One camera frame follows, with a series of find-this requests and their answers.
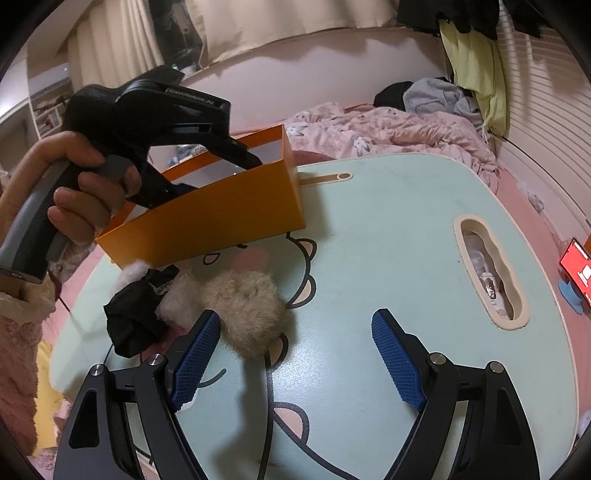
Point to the pink floral blanket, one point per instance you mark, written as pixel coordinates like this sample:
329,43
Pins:
333,132

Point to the black lace fabric garment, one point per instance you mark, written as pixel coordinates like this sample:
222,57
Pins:
132,322

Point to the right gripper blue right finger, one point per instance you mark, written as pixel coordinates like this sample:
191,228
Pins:
404,357

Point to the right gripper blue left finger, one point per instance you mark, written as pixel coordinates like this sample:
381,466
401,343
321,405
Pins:
189,357

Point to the black hanging clothes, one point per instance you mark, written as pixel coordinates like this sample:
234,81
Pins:
481,16

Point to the white fluffy pompom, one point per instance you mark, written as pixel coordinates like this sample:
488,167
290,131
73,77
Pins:
179,304

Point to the beige curtain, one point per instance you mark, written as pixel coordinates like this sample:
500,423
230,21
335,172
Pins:
117,41

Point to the grey clothes pile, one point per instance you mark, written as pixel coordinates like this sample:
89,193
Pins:
432,95

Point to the yellow cartoon cushion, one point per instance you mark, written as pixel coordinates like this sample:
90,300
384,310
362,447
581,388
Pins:
48,401

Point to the person's left hand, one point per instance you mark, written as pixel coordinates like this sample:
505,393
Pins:
83,206

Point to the blue phone stand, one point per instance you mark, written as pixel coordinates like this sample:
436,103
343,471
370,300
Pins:
572,296

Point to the yellow-green hanging garment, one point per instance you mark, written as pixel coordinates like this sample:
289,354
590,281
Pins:
477,66

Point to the beige fluffy pompom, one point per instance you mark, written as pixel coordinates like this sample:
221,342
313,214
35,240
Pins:
250,307

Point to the orange cardboard box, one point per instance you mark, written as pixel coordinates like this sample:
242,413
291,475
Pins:
251,205

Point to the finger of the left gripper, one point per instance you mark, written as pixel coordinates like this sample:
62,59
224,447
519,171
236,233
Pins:
231,150
155,192

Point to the red screen phone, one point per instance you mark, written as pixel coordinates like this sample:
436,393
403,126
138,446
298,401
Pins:
575,262

